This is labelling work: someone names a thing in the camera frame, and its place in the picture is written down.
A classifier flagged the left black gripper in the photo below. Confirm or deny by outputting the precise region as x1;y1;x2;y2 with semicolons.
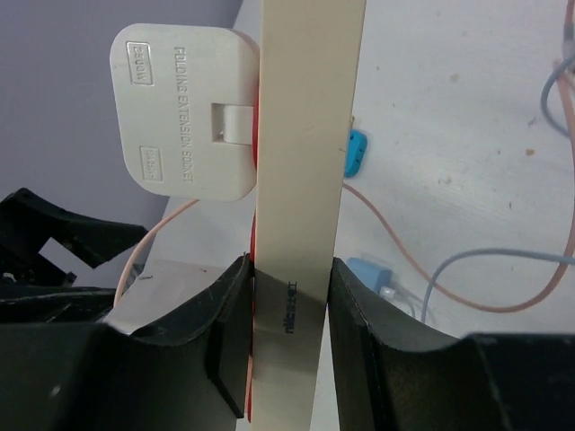
1;188;147;323

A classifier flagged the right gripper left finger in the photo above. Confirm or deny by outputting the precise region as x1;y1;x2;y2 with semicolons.
1;256;252;430

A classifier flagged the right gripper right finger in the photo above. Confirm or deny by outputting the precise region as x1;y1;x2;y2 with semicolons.
328;259;574;430

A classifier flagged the light blue usb charger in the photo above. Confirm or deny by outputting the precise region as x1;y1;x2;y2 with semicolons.
347;258;393;294

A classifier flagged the thin light blue cable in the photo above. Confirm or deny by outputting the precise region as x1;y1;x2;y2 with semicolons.
381;57;575;322

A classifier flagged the blue adapter plug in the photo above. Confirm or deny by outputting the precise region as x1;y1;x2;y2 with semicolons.
344;129;368;179

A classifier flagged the white folding extension socket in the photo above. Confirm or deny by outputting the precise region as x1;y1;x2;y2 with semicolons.
110;23;260;202

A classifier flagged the beige power strip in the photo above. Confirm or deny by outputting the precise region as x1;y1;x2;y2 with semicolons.
252;1;366;430

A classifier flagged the thin pink cable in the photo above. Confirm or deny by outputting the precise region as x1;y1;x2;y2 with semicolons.
114;0;575;315

